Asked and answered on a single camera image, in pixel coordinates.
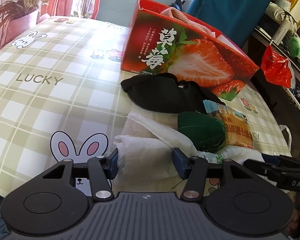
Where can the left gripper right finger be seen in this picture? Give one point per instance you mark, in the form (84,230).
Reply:
(194,171)

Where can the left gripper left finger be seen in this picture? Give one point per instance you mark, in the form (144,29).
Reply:
(102,170)

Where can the green knitted cloth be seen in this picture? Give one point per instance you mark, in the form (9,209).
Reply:
(207,133)

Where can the white green printed plastic bag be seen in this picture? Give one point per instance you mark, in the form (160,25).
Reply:
(236,153)

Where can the packaged bread snack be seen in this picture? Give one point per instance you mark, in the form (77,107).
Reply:
(236,125)

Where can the black eye mask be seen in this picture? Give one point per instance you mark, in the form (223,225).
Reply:
(165,94)

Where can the plaid bunny tablecloth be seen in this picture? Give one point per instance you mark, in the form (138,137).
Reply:
(61,75)

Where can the red plastic bag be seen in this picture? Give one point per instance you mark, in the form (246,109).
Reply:
(277,69)

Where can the red strawberry cardboard box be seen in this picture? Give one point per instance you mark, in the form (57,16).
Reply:
(158,44)

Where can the cluttered side shelf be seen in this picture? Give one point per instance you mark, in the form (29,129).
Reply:
(275,13)

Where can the white tube bottle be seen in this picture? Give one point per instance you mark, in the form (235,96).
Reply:
(281,31)

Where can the pink knitted cloth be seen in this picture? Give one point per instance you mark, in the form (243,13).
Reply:
(176,14)

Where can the teal curtain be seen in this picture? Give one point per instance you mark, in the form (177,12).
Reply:
(234,18)

